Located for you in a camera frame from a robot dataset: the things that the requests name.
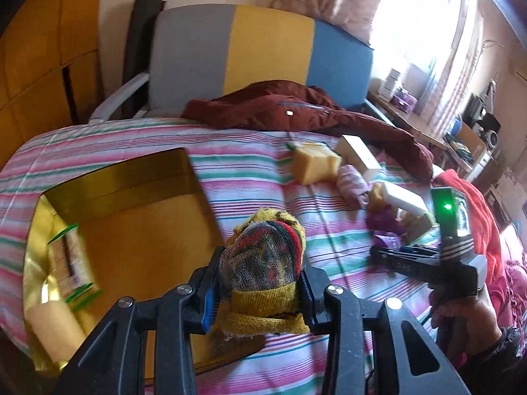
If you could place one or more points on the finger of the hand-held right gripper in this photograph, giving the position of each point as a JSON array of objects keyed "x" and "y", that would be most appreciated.
[{"x": 407, "y": 259}]

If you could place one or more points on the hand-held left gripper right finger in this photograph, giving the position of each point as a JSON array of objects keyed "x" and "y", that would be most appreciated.
[{"x": 313, "y": 300}]

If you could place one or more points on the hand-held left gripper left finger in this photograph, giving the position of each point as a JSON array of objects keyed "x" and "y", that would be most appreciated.
[{"x": 208, "y": 300}]

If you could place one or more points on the purple packet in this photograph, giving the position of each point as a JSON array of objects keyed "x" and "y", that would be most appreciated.
[
  {"x": 387, "y": 241},
  {"x": 385, "y": 220}
]

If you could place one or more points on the long plain white box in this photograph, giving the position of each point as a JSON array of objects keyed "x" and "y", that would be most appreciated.
[{"x": 403, "y": 198}]

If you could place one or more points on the yellow patterned knit sock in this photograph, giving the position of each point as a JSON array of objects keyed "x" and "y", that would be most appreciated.
[{"x": 263, "y": 255}]

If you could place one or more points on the gold tray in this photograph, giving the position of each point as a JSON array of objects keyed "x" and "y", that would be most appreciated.
[{"x": 144, "y": 230}]

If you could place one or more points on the white printed box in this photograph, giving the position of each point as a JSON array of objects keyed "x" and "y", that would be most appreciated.
[{"x": 358, "y": 156}]

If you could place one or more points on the large yellow sponge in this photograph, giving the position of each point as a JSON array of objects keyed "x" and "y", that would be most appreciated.
[{"x": 315, "y": 162}]

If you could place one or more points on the person's right forearm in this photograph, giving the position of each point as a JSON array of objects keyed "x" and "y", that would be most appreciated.
[{"x": 498, "y": 366}]

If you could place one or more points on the person's right hand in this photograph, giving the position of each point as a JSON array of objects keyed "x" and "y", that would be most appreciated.
[{"x": 469, "y": 321}]

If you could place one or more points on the red blanket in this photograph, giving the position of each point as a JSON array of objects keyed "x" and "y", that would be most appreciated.
[{"x": 486, "y": 218}]

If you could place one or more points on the pink striped sock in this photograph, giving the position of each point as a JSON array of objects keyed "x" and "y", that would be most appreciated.
[{"x": 352, "y": 183}]

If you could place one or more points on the wooden desk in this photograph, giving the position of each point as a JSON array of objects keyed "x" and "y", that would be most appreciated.
[{"x": 424, "y": 129}]

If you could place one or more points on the black speaker set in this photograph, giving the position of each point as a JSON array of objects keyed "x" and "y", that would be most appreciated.
[{"x": 483, "y": 121}]

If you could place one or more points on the clear green-edged snack packet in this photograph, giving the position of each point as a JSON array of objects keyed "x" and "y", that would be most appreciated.
[{"x": 74, "y": 267}]

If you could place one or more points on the purple storage box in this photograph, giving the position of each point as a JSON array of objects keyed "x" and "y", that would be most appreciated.
[{"x": 404, "y": 99}]

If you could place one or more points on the pale yellow sponge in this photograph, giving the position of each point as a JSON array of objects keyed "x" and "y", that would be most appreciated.
[{"x": 53, "y": 327}]

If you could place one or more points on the stack of white boxes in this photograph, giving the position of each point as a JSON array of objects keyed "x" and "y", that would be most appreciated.
[{"x": 389, "y": 84}]

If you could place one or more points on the maroon jacket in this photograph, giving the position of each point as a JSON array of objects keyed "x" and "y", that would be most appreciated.
[{"x": 288, "y": 109}]

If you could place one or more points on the grey yellow blue chair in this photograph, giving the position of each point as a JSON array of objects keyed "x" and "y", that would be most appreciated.
[{"x": 267, "y": 49}]

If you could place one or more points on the black rolled mat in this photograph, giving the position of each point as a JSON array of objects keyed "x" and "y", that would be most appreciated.
[{"x": 140, "y": 49}]

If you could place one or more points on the wooden wardrobe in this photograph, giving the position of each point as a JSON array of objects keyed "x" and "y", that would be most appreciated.
[{"x": 45, "y": 57}]

